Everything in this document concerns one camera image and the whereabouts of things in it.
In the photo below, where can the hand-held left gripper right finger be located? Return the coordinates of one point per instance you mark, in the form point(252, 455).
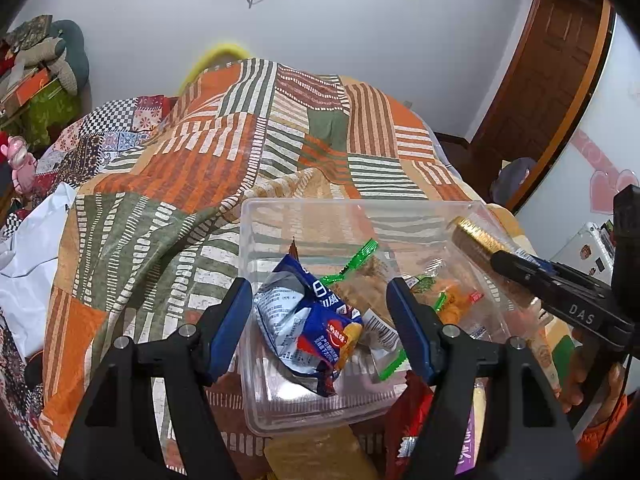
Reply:
point(410, 325)

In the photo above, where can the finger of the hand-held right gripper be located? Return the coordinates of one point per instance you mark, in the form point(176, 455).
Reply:
point(575, 312)
point(537, 261)

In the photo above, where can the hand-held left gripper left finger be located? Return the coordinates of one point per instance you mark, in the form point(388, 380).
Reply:
point(232, 320)

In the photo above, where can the green snack packet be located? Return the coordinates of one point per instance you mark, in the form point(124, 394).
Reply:
point(565, 355)

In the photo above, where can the clear orange snack packet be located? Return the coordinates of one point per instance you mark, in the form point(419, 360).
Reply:
point(457, 302)

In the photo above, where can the round cracker packet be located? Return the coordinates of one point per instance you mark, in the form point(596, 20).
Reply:
point(542, 360)

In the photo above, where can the clear green-edged cake packet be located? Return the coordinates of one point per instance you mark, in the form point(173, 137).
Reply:
point(365, 285)

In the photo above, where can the gold snack roll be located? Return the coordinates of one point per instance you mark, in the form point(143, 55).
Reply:
point(475, 240)

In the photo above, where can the blue snack packet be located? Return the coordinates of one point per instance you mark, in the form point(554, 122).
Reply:
point(300, 330)

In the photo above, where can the clear plastic container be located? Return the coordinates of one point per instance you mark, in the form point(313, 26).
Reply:
point(280, 402)

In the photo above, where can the red snack packet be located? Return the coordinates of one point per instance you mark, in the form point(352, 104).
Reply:
point(405, 425)

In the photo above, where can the yellow-brown cake packet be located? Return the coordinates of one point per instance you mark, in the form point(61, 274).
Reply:
point(320, 455)

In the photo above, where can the person's right forearm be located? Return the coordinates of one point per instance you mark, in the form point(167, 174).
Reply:
point(607, 427)

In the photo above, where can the person's right hand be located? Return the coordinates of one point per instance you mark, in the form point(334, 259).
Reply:
point(572, 375)

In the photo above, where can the white laptop with stickers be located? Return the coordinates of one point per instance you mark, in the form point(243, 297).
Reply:
point(585, 250)

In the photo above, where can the dark grey bag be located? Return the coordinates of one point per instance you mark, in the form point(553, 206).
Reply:
point(515, 180)

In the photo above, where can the white heart-print wardrobe door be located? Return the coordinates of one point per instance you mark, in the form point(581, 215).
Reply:
point(600, 135)

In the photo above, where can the orange striped patchwork blanket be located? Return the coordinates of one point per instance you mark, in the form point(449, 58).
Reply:
point(200, 170)

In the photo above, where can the brown wooden door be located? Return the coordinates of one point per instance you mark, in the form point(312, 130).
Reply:
point(550, 85)

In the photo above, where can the white cloth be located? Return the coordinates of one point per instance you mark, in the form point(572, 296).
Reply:
point(35, 260)

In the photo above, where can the checkered patchwork quilt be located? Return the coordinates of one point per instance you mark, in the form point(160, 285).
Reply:
point(115, 130)

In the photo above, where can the yellow foam hoop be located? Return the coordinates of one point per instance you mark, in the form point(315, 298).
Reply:
point(200, 62)

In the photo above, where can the pink toy figure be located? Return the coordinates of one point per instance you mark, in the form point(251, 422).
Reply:
point(22, 160)

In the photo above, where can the orange cardboard box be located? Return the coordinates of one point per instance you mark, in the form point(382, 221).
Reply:
point(30, 90)

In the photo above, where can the blue-grey cushion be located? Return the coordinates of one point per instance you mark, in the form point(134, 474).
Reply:
point(77, 42)

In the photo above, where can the dark patterned fabric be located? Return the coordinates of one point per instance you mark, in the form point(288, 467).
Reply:
point(30, 32)

